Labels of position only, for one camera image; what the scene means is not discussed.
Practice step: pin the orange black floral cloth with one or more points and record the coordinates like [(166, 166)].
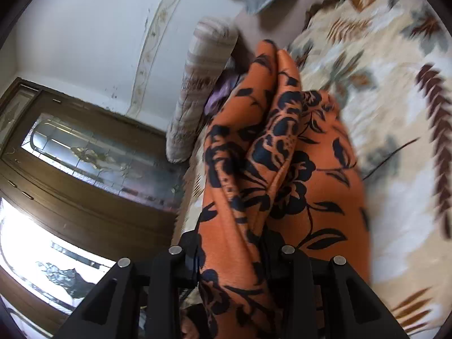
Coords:
[(268, 169)]

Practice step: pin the striped bolster cushion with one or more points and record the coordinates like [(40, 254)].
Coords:
[(204, 77)]

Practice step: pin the purple cloth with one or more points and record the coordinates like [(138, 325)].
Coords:
[(219, 93)]

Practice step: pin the pink bed sheet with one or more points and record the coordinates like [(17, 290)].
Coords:
[(275, 24)]

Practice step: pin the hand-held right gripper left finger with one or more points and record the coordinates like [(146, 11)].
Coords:
[(173, 272)]

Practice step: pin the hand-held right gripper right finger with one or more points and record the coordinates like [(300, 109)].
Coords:
[(298, 279)]

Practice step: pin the wooden door with glass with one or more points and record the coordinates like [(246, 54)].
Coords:
[(88, 201)]

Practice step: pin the leaf print blanket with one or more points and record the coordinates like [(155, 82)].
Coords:
[(388, 113)]

